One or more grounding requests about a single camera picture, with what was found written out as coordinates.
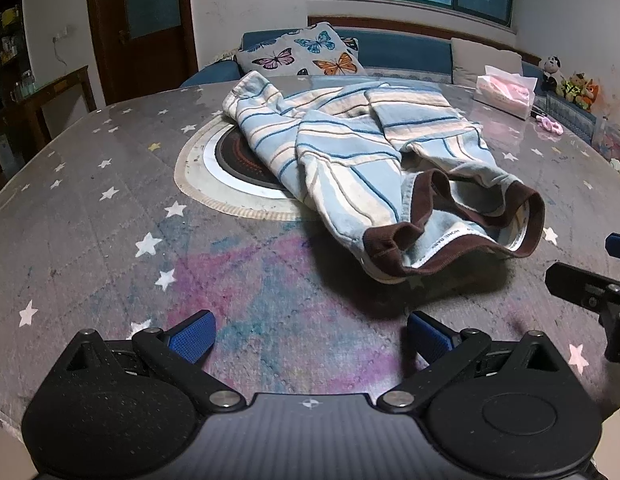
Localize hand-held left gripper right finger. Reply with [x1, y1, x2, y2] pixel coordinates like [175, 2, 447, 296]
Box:
[377, 311, 566, 411]

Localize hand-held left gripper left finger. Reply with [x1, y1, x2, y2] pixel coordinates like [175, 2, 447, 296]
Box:
[55, 310, 246, 414]

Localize blue and cream striped shirt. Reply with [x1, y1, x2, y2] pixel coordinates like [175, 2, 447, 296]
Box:
[221, 71, 547, 286]

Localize clear box of small toys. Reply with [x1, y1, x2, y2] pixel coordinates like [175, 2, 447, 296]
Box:
[592, 115, 620, 171]

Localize grey star-print tablecloth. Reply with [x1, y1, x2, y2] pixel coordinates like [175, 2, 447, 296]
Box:
[0, 74, 620, 441]

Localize orange plush toy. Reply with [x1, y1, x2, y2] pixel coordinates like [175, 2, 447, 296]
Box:
[582, 80, 602, 111]

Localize orange and green plush toys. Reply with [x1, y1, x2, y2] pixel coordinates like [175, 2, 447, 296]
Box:
[560, 72, 588, 103]

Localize round black induction hob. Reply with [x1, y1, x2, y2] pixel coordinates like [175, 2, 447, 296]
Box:
[202, 127, 293, 200]

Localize panda plush toy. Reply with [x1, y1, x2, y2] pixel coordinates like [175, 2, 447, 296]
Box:
[539, 55, 563, 93]

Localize pink tissue pack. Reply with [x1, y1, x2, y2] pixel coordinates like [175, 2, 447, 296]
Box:
[472, 65, 539, 121]

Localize beige pillow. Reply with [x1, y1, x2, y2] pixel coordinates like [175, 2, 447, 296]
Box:
[450, 37, 523, 86]

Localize dark wooden door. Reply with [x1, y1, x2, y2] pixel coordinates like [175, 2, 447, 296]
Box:
[85, 0, 198, 106]

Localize blue sofa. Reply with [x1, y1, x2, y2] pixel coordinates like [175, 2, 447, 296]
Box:
[179, 29, 608, 148]

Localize dark wooden side table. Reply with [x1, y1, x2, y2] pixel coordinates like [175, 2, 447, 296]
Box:
[0, 65, 98, 171]

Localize butterfly print pillow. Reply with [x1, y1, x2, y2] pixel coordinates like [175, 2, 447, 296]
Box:
[235, 22, 367, 78]

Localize dark wooden cabinet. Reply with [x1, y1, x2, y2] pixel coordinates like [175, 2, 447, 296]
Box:
[0, 0, 31, 106]

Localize wooden wall rail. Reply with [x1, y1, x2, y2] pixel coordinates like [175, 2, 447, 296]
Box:
[307, 15, 551, 61]

